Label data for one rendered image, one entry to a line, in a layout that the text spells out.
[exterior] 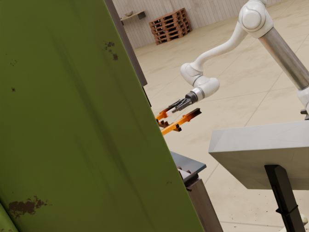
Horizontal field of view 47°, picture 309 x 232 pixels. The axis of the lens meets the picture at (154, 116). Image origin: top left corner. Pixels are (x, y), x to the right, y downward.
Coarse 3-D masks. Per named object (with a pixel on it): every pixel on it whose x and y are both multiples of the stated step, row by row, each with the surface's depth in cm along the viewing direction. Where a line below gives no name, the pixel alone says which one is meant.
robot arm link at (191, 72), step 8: (240, 32) 206; (232, 40) 211; (240, 40) 210; (216, 48) 220; (224, 48) 216; (232, 48) 214; (200, 56) 229; (208, 56) 225; (216, 56) 223; (184, 64) 238; (192, 64) 233; (200, 64) 231; (184, 72) 236; (192, 72) 232; (200, 72) 232; (192, 80) 233
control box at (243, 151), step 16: (240, 128) 103; (256, 128) 100; (272, 128) 97; (288, 128) 94; (304, 128) 91; (224, 144) 104; (240, 144) 100; (256, 144) 97; (272, 144) 94; (288, 144) 91; (304, 144) 89; (224, 160) 108; (240, 160) 105; (256, 160) 102; (272, 160) 99; (288, 160) 97; (304, 160) 94; (240, 176) 115; (256, 176) 112; (288, 176) 105; (304, 176) 102
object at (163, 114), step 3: (171, 105) 221; (168, 108) 218; (171, 108) 219; (162, 111) 217; (165, 111) 218; (162, 114) 216; (165, 114) 216; (156, 117) 215; (159, 117) 215; (162, 117) 216; (165, 117) 216
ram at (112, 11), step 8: (104, 0) 116; (112, 8) 117; (112, 16) 117; (120, 24) 119; (120, 32) 119; (128, 40) 121; (128, 48) 121; (136, 64) 123; (136, 72) 123; (144, 80) 125
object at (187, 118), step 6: (198, 108) 199; (186, 114) 198; (192, 114) 197; (198, 114) 198; (180, 120) 194; (186, 120) 195; (168, 126) 193; (174, 126) 192; (162, 132) 189; (168, 132) 191
